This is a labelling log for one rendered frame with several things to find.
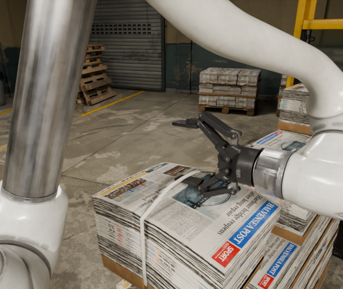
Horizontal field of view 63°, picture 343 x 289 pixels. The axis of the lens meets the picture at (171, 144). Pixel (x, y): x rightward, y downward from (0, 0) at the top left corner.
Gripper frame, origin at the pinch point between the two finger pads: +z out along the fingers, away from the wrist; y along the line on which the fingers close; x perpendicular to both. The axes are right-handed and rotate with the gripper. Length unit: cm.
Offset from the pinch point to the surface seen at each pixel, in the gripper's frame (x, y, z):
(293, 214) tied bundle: 46, 35, -14
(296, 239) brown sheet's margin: 46, 45, -16
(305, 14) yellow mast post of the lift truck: 166, -43, 26
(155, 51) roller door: 536, -30, 530
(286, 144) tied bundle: 86, 23, 4
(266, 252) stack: 35, 48, -9
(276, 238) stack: 45, 47, -9
